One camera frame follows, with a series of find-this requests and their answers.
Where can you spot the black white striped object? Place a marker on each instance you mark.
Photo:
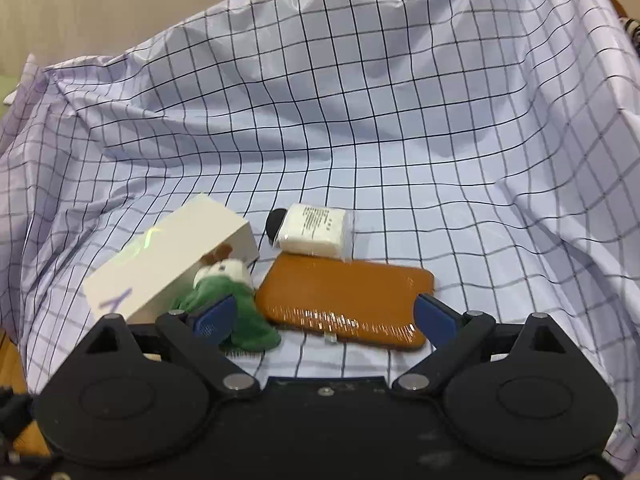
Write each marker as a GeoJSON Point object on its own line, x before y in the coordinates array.
{"type": "Point", "coordinates": [632, 32]}

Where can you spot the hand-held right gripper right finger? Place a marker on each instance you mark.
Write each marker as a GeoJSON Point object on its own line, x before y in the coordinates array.
{"type": "Point", "coordinates": [435, 320]}

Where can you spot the brown leather case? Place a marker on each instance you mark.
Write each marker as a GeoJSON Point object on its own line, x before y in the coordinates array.
{"type": "Point", "coordinates": [340, 292]}

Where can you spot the white cardboard box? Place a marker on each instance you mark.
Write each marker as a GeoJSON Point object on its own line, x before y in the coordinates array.
{"type": "Point", "coordinates": [165, 255]}

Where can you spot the small black round object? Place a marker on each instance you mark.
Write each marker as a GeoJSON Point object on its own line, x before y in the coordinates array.
{"type": "Point", "coordinates": [273, 225]}

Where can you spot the white tissue packet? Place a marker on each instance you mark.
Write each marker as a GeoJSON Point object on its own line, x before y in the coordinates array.
{"type": "Point", "coordinates": [312, 230]}

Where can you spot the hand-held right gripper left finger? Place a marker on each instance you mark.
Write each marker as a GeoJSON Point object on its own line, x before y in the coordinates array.
{"type": "Point", "coordinates": [215, 317]}

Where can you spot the checked lilac bed sheet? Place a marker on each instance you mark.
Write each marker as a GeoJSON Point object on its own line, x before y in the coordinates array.
{"type": "Point", "coordinates": [400, 110]}

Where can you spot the green plush toy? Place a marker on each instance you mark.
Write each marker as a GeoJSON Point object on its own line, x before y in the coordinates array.
{"type": "Point", "coordinates": [250, 327]}

